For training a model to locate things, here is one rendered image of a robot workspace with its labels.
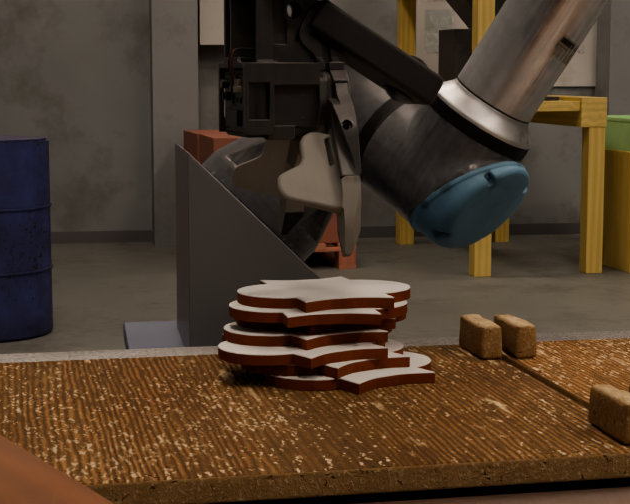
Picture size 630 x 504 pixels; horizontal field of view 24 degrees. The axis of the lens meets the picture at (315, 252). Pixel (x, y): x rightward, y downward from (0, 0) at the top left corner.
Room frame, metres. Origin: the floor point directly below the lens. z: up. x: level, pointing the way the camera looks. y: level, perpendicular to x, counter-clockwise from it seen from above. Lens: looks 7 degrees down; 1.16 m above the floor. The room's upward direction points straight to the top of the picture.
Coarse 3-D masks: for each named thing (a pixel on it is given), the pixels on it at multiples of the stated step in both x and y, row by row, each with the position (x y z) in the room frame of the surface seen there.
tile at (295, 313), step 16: (240, 304) 1.07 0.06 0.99; (400, 304) 1.07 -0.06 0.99; (256, 320) 1.04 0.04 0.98; (272, 320) 1.04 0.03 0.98; (288, 320) 1.02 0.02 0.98; (304, 320) 1.02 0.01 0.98; (320, 320) 1.03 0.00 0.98; (336, 320) 1.03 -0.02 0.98; (352, 320) 1.03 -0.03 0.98; (368, 320) 1.03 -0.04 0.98
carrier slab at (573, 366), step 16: (544, 352) 1.14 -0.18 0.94; (560, 352) 1.14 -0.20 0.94; (576, 352) 1.14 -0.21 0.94; (592, 352) 1.14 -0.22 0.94; (608, 352) 1.14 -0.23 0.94; (624, 352) 1.14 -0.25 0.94; (528, 368) 1.08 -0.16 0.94; (544, 368) 1.08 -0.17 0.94; (560, 368) 1.08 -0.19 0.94; (576, 368) 1.08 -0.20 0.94; (592, 368) 1.08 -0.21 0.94; (608, 368) 1.08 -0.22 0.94; (624, 368) 1.08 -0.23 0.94; (560, 384) 1.02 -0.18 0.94; (576, 384) 1.02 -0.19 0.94; (592, 384) 1.02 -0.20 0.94; (608, 384) 1.02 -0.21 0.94; (624, 384) 1.02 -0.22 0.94; (576, 400) 0.99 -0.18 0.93
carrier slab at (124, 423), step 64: (0, 384) 1.02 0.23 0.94; (64, 384) 1.02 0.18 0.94; (128, 384) 1.02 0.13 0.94; (192, 384) 1.02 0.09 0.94; (256, 384) 1.02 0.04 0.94; (448, 384) 1.02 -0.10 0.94; (512, 384) 1.02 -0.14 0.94; (64, 448) 0.84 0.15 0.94; (128, 448) 0.84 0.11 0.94; (192, 448) 0.84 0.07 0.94; (256, 448) 0.84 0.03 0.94; (320, 448) 0.84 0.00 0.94; (384, 448) 0.84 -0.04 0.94; (448, 448) 0.84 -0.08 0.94; (512, 448) 0.84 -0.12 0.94; (576, 448) 0.84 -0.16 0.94
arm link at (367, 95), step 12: (348, 72) 1.52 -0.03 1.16; (360, 84) 1.51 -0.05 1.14; (372, 84) 1.51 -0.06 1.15; (360, 96) 1.51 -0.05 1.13; (372, 96) 1.50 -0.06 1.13; (384, 96) 1.50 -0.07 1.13; (360, 108) 1.50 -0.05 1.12; (372, 108) 1.49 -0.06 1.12; (384, 108) 1.49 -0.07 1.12; (396, 108) 1.49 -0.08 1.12; (360, 120) 1.49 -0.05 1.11; (372, 120) 1.49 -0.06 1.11; (360, 132) 1.49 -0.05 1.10; (372, 132) 1.48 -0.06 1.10; (360, 144) 1.49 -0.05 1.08; (360, 156) 1.49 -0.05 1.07
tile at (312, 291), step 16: (240, 288) 1.09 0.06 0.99; (256, 288) 1.09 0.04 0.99; (272, 288) 1.09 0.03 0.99; (288, 288) 1.09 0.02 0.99; (304, 288) 1.09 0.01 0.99; (320, 288) 1.09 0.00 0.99; (336, 288) 1.09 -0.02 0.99; (352, 288) 1.09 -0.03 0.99; (368, 288) 1.09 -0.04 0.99; (384, 288) 1.09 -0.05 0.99; (400, 288) 1.09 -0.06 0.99; (256, 304) 1.06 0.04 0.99; (272, 304) 1.05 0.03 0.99; (288, 304) 1.05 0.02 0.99; (304, 304) 1.03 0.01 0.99; (320, 304) 1.04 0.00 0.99; (336, 304) 1.05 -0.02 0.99; (352, 304) 1.05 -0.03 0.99; (368, 304) 1.05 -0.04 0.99; (384, 304) 1.05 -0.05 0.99
